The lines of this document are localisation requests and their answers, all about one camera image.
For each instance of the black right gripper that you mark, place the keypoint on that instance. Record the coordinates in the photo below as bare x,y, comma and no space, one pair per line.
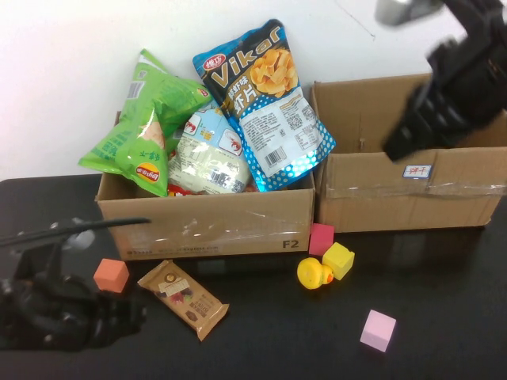
463,91

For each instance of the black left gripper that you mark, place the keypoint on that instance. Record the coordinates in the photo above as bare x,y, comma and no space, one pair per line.
67,316

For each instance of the brown chocolate bar wrapper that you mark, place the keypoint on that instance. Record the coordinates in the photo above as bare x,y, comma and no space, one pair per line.
182,297

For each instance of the blue Vikar shrimp chips bag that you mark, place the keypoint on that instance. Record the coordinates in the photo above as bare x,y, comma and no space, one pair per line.
269,118

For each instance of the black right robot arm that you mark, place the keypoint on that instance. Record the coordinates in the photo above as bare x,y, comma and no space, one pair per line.
483,16

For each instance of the white blue snack bag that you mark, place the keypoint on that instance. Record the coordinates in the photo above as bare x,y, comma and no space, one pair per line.
206,162

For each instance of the orange foam cube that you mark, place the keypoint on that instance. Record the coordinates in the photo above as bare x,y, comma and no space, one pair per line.
111,276

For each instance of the cardboard box with white label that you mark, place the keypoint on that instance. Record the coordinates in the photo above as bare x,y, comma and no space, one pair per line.
376,198

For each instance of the cardboard box marked F2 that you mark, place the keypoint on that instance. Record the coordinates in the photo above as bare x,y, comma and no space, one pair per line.
198,225

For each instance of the magenta foam cube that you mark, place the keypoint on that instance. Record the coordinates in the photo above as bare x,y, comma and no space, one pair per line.
320,239

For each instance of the yellow foam cube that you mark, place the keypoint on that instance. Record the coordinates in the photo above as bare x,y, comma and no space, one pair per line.
338,261

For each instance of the yellow rubber duck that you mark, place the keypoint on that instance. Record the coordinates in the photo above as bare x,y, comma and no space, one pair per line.
311,273

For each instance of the light pink foam cube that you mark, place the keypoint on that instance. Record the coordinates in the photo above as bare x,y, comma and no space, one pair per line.
378,330

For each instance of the green Lay's chips bag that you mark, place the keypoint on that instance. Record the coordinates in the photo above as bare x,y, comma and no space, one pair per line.
150,118

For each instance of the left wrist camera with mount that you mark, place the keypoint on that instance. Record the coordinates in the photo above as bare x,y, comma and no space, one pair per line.
51,253

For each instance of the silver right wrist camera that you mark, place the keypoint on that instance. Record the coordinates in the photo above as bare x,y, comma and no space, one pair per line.
400,10

